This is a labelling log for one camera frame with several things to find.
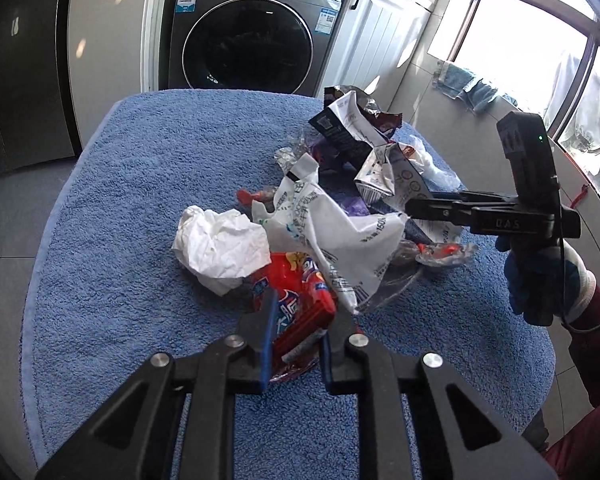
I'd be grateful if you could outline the large white printed wrapper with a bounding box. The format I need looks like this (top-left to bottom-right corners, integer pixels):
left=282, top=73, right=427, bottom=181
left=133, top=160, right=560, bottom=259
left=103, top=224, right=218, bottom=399
left=251, top=154, right=407, bottom=315

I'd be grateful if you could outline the black white snack bag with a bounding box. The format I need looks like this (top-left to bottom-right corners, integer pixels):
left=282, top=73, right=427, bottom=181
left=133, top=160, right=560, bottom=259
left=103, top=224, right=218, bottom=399
left=309, top=91, right=389, bottom=170

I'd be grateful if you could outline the red snack bag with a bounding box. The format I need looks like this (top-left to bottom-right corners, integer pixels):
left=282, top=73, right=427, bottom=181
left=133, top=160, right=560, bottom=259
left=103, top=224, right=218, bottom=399
left=249, top=252, right=337, bottom=382

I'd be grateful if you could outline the white tissue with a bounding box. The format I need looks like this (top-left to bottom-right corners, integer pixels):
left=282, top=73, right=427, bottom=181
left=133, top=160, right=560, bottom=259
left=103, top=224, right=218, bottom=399
left=172, top=206, right=271, bottom=297

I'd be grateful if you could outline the purple plastic bag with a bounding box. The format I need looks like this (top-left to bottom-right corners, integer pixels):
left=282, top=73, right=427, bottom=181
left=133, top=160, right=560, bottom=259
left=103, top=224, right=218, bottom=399
left=338, top=196, right=370, bottom=217

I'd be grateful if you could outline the right forearm maroon sleeve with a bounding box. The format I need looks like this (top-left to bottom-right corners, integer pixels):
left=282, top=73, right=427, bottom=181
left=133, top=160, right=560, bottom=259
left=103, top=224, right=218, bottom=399
left=544, top=288, right=600, bottom=479

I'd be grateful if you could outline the right hand blue glove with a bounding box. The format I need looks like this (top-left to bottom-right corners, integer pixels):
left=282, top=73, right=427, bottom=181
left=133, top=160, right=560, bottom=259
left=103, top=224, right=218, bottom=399
left=495, top=236, right=597, bottom=327

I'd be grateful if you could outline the clear red wrapper right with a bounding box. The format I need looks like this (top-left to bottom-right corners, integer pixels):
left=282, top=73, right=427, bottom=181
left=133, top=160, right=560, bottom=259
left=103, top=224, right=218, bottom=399
left=391, top=240, right=479, bottom=269

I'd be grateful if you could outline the brown foil snack wrapper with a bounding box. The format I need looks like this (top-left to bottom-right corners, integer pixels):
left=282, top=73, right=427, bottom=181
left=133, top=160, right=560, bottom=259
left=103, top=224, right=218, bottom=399
left=324, top=84, right=403, bottom=139

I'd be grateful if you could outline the blue cloth on ledge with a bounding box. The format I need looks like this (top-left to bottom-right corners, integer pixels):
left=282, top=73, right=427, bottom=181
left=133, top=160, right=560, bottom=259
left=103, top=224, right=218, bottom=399
left=432, top=61, right=518, bottom=114

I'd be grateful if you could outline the blue terry towel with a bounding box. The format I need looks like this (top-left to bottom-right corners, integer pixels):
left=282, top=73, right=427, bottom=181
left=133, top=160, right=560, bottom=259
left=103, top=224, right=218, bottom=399
left=21, top=90, right=556, bottom=464

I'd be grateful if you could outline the clear red candy wrapper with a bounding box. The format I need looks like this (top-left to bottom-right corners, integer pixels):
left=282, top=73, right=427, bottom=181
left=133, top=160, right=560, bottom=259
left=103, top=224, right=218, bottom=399
left=236, top=186, right=277, bottom=211

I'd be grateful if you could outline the white cabinet door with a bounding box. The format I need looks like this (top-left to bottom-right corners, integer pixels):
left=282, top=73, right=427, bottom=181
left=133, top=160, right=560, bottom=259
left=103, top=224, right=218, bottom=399
left=330, top=0, right=431, bottom=110

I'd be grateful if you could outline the dark grey washing machine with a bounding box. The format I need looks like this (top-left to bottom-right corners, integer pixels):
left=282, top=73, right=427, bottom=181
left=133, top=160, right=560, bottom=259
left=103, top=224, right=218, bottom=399
left=162, top=0, right=344, bottom=96

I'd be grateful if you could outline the dark refrigerator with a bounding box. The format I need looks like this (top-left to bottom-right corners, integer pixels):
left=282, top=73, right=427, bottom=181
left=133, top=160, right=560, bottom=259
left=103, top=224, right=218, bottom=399
left=0, top=0, right=81, bottom=174

